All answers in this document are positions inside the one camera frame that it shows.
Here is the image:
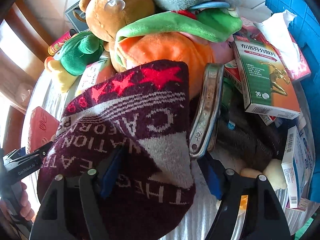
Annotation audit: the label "orange green plush toy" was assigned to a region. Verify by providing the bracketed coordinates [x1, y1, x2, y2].
[110, 10, 243, 100]

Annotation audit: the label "person's left hand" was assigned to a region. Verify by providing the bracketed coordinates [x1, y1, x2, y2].
[20, 182, 35, 222]

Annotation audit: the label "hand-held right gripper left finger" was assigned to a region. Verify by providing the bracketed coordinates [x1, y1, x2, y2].
[29, 146, 128, 240]

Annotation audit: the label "black gift box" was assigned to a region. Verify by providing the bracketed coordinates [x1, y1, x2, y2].
[64, 1, 88, 30]

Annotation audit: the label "dark grey cloth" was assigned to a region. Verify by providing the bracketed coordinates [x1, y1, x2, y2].
[215, 100, 288, 170]

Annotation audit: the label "green orange medicine box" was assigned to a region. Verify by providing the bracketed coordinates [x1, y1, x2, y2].
[232, 35, 301, 120]

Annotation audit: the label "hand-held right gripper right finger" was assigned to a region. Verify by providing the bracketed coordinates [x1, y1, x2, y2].
[197, 154, 292, 240]

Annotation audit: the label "metal scissors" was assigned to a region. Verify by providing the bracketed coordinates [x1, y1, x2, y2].
[189, 63, 225, 159]

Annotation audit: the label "striped white bed cover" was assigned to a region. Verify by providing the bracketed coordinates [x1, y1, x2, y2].
[32, 62, 315, 240]

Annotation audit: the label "brown teddy bear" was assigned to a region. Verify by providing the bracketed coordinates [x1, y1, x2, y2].
[79, 0, 155, 73]

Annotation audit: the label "white orange fabric flower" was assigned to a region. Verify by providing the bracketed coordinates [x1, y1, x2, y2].
[240, 159, 288, 209]

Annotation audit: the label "pink yellow can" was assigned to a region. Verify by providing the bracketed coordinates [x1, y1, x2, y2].
[48, 30, 78, 57]

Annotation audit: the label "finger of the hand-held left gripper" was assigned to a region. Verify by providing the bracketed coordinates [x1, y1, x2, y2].
[2, 148, 27, 162]
[25, 141, 54, 164]

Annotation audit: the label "blue white medicine box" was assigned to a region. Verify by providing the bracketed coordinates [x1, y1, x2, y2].
[281, 125, 317, 209]

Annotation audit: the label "white red medicine box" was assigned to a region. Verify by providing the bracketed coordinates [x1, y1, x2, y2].
[75, 60, 118, 95]

